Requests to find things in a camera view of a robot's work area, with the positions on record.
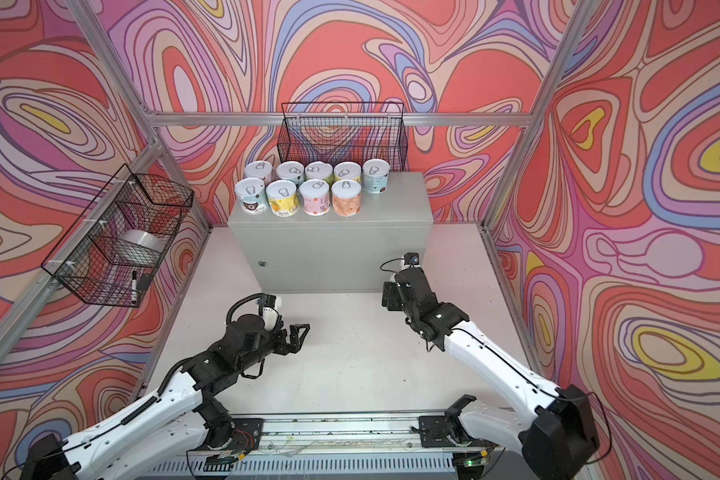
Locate grey metal cabinet box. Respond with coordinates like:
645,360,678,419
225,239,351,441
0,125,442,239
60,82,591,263
227,172,433,294

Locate pink label can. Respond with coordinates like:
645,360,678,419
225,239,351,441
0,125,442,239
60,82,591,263
244,161,274,185
299,179,331,216

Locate blue label can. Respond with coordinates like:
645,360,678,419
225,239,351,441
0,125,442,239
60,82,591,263
362,159,391,194

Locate yellow label can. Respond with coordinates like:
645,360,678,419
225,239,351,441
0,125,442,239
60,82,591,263
266,180,300,218
333,161,362,183

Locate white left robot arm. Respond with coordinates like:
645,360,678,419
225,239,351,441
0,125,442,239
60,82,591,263
13,314,310,479

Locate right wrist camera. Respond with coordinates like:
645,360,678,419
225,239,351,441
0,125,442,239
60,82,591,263
403,252,420,268

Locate green label can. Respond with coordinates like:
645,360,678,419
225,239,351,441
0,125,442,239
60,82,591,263
304,161,335,186

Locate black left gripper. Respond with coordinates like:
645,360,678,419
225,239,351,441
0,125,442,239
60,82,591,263
234,320,311,377

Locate orange label can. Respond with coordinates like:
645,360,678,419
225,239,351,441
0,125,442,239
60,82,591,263
331,179,362,217

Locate black wire basket back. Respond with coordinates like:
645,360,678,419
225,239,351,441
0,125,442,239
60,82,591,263
277,100,409,172

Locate black marker pen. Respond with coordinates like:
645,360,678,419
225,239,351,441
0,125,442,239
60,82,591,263
130,270,139,306

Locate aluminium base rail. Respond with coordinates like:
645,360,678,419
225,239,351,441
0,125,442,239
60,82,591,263
141,410,499,479

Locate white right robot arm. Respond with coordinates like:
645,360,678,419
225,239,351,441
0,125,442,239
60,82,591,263
382,265,600,479

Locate yellow label can front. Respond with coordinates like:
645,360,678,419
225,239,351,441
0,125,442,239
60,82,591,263
266,180,300,218

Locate black wire basket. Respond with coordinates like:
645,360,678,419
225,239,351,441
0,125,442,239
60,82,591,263
277,100,409,172
41,165,194,308

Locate brown label can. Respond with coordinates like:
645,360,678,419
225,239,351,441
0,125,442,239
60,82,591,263
276,161,306,186
234,178,269,215

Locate black wire basket left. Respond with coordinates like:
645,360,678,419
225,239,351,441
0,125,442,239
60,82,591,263
41,165,194,308

